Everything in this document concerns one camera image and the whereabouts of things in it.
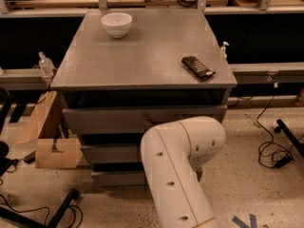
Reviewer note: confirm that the grey bottom drawer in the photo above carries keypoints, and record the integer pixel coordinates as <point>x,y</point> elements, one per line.
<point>124,178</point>

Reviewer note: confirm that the grey drawer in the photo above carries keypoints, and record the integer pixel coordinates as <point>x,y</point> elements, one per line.
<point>134,119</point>
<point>124,178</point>
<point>111,153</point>

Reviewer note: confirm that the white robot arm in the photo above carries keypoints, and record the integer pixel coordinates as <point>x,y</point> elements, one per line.
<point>172,154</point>

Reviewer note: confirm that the grey drawer cabinet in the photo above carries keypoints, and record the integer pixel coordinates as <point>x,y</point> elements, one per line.
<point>142,69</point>

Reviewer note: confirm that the grey middle drawer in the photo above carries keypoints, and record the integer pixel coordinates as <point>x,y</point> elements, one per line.
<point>111,153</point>

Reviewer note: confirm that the grey top drawer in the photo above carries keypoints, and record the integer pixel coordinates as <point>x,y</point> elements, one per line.
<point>134,119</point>

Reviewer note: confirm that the dark snack bar wrapper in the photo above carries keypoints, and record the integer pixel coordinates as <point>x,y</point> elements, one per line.
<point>198,68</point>

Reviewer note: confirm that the small white pump bottle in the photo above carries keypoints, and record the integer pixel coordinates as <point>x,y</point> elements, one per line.
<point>223,48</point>

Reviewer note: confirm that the white ceramic bowl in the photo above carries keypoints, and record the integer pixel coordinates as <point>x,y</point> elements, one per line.
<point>117,24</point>

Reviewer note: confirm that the brown cardboard box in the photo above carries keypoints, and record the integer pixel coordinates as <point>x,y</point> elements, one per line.
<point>43,130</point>

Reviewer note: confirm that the clear pump bottle left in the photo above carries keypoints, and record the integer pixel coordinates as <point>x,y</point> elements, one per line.
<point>45,64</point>

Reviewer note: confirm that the black stand leg left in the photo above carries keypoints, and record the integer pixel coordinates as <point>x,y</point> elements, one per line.
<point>17,218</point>

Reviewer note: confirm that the black stand leg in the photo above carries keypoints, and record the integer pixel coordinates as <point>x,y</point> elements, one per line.
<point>297,144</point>
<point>17,218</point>

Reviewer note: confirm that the black stand leg right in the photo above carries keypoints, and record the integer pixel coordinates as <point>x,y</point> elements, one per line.
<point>297,144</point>

